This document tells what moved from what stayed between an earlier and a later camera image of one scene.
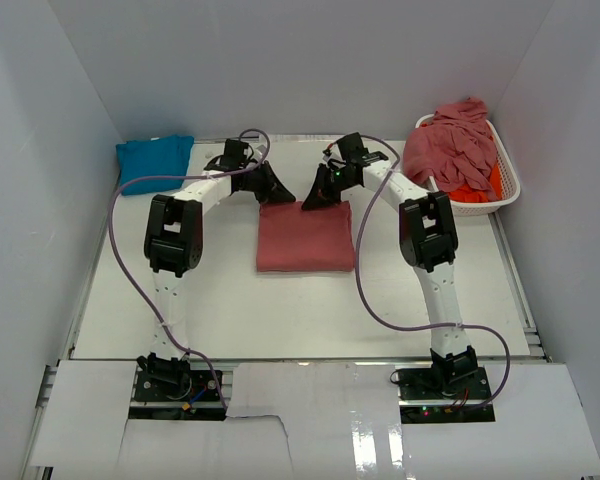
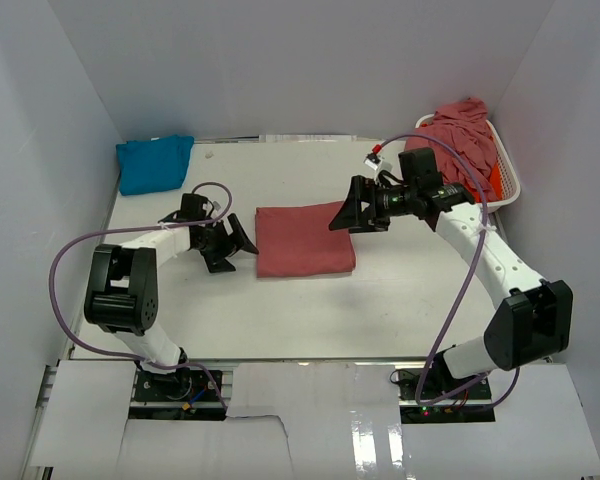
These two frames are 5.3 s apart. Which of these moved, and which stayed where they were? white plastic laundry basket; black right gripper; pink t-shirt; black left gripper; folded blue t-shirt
Moved: black left gripper; black right gripper
Stayed: white plastic laundry basket; pink t-shirt; folded blue t-shirt
